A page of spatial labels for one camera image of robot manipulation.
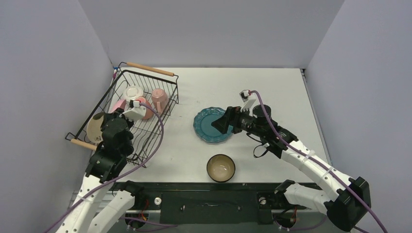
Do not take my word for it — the light pink mug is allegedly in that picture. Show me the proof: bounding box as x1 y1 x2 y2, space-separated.
151 88 169 115

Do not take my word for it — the black wire dish rack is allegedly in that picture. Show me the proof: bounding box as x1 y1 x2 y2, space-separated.
65 62 179 165

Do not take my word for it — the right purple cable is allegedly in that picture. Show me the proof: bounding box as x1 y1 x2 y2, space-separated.
251 90 389 233

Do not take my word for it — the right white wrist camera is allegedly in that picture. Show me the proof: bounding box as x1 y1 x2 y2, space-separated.
240 90 257 112

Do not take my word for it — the cream and black small plate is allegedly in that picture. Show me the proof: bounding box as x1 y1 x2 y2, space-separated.
86 112 105 144

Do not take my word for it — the purple cable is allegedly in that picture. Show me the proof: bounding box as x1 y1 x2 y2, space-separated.
43 102 178 233
251 90 389 233

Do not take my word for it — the teal scalloped ceramic plate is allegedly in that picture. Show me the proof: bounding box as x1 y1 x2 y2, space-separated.
193 107 233 144

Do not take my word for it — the pink plastic plate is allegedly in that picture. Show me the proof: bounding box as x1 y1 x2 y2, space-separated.
109 99 127 113

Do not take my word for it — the black bowl cream inside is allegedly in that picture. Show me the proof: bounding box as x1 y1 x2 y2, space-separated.
206 154 236 183

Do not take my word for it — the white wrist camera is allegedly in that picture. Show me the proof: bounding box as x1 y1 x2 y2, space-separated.
240 90 257 112
123 100 146 121

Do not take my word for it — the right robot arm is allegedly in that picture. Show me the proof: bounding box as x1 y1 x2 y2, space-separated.
211 104 371 232

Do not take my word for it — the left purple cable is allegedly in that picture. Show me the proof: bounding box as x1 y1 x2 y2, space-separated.
43 102 178 233

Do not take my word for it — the dark pink mug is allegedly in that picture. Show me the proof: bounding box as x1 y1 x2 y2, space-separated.
136 96 154 120

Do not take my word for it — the white cup with black rim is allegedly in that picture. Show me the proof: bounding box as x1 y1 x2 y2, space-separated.
122 85 144 100

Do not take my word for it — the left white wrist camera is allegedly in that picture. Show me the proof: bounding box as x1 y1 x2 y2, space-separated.
123 100 146 121

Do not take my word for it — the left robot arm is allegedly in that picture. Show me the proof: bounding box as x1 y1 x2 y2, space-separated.
57 108 134 233

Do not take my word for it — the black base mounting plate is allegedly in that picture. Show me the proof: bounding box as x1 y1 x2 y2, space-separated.
100 182 332 225

